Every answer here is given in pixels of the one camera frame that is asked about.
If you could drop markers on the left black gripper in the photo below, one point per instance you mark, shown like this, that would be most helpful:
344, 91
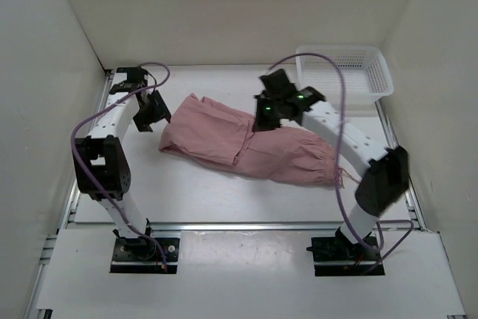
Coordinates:
143, 123

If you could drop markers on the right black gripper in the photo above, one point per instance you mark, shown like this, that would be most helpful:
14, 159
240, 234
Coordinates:
260, 124

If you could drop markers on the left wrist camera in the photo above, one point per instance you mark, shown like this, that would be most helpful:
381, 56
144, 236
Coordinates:
129, 79

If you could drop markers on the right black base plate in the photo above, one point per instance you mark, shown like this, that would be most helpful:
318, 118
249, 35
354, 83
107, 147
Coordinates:
331, 259

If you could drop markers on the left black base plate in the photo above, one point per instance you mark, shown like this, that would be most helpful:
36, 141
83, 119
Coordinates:
140, 256

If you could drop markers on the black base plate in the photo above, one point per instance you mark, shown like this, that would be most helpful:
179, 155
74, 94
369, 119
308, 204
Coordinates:
140, 256
331, 259

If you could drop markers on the white plastic basket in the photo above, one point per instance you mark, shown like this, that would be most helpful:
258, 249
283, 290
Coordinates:
366, 74

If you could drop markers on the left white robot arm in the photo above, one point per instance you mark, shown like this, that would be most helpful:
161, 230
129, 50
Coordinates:
101, 167

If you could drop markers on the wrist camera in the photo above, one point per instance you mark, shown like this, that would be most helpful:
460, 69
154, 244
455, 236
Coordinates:
129, 79
278, 85

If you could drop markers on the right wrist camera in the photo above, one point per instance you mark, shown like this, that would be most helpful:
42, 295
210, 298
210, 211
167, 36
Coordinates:
278, 85

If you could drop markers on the pink trousers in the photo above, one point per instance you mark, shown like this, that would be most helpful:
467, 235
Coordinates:
221, 138

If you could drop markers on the aluminium rail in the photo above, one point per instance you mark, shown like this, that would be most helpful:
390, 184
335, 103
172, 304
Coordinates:
247, 227

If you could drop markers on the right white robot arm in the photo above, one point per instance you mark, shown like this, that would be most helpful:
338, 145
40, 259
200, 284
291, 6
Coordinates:
384, 171

